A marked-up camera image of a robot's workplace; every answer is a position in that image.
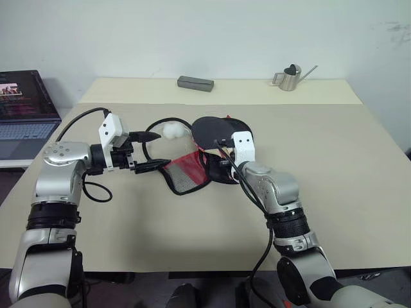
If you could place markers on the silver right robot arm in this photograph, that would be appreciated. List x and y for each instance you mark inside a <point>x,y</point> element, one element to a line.
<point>282,186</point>

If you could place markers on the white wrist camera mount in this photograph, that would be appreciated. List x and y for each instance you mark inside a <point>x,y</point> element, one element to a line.
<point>110,126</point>
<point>244,144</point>

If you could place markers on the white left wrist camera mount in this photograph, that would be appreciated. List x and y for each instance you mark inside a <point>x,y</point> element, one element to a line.
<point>110,126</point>

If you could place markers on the dark rounded shape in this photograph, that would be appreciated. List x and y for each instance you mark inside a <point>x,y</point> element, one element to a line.
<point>183,296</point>
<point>257,293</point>

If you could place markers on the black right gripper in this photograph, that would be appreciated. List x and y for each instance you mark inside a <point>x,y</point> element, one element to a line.
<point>228,167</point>

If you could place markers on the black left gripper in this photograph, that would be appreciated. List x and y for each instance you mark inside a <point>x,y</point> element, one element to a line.
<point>123,157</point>

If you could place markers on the open laptop computer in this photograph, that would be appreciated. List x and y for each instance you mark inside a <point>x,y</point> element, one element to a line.
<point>22,109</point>

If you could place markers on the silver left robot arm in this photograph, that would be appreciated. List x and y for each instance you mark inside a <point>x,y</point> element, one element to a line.
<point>61,154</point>

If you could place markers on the red black paddle case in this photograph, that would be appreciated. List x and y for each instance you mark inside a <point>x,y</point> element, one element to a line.
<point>186,168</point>

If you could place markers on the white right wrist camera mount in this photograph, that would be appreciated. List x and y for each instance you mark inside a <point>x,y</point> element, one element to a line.
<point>244,144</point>

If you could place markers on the silver metal watering can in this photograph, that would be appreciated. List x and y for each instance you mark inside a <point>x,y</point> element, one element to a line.
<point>289,80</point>

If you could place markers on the grey rectangular box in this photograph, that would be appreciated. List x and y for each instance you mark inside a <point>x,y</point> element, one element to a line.
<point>195,84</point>

